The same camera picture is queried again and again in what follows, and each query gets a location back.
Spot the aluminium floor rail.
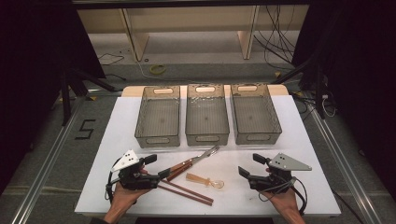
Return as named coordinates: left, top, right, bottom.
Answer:
left=306, top=92, right=382, bottom=224
left=10, top=96, right=87, bottom=224

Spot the right hand-held gripper black cable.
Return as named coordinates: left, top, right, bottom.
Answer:
left=257, top=174, right=309, bottom=217

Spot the wooden-handled metal fork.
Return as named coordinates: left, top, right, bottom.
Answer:
left=169, top=145, right=220, bottom=175
left=166, top=148, right=219, bottom=182

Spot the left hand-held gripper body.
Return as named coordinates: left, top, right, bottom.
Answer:
left=110, top=149, right=162, bottom=191

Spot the white floor cable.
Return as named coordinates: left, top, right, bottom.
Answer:
left=118, top=48, right=216, bottom=85

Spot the light wooden desk frame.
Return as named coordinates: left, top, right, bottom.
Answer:
left=77, top=4, right=310, bottom=62

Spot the black tripod stand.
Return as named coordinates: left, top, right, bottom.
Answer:
left=60, top=67, right=123, bottom=127

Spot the black metal stand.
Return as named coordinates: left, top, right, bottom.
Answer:
left=272, top=54, right=327, bottom=120

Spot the black curtain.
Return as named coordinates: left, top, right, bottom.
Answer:
left=292, top=0, right=396, bottom=200
left=0, top=0, right=106, bottom=194

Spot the thin black floor cable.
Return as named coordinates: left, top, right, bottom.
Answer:
left=97, top=52, right=125, bottom=67

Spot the brown wooden chopstick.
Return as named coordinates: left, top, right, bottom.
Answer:
left=162, top=179, right=215, bottom=203
left=157, top=184, right=214, bottom=207

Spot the grey translucent plastic bin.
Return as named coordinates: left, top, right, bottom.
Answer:
left=185, top=83, right=231, bottom=147
left=230, top=82, right=283, bottom=146
left=134, top=85, right=181, bottom=148

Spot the left hand-held gripper black cable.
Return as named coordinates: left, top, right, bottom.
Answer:
left=105, top=158, right=123, bottom=203

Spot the amber plastic spoon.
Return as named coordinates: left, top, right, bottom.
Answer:
left=185, top=173, right=225, bottom=189

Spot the bundle of black cables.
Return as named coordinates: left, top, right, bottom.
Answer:
left=252, top=4, right=297, bottom=72

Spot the hand-held gripper black cable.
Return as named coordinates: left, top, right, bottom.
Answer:
left=257, top=174, right=309, bottom=217
left=105, top=158, right=123, bottom=203

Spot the yellow tape roll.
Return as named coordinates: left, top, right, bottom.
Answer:
left=149, top=63, right=167, bottom=76

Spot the person's right hand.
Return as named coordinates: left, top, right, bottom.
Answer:
left=262, top=167, right=302, bottom=217

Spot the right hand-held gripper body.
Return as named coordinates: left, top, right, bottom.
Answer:
left=247, top=152, right=313, bottom=194

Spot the person's left hand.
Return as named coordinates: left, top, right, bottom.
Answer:
left=106, top=167, right=152, bottom=218

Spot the white cable with plug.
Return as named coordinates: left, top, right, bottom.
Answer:
left=321, top=93, right=338, bottom=119

